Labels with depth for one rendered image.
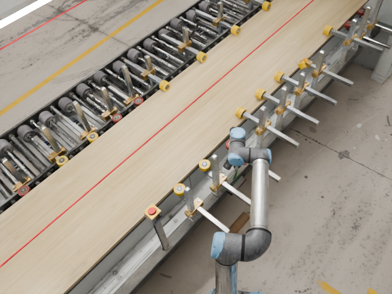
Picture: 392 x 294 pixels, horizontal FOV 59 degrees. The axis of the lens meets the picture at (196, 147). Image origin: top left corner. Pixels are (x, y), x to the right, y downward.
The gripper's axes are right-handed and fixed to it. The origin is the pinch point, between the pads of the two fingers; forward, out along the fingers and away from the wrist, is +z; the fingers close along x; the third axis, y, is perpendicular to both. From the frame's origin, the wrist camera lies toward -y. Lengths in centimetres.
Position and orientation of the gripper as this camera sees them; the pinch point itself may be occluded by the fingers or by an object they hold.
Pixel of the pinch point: (234, 168)
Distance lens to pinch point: 228.2
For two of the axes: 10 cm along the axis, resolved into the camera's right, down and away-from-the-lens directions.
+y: 6.7, -6.3, 3.9
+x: -7.4, -5.1, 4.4
